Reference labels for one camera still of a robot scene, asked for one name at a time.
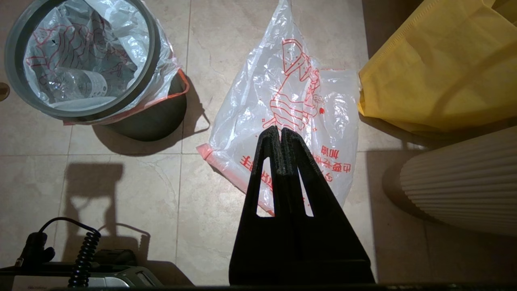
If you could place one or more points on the grey black robot base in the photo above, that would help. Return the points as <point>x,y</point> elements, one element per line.
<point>117,279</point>

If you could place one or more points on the white-labelled plastic bottle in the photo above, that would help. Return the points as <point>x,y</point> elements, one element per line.
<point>80,83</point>

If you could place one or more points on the yellow fabric bag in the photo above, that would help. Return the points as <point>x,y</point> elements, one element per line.
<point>444,68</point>

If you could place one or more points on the round metal floor drain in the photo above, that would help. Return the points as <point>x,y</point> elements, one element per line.
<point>3,92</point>

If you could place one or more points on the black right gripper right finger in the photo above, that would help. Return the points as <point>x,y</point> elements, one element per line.
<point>323,250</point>

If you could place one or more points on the white pleated round stool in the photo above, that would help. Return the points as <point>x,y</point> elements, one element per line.
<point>468,186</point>

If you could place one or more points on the white bin liner bag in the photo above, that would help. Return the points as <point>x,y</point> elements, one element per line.
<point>282,93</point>

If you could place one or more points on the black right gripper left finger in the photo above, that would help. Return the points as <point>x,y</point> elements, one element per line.
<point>258,250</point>

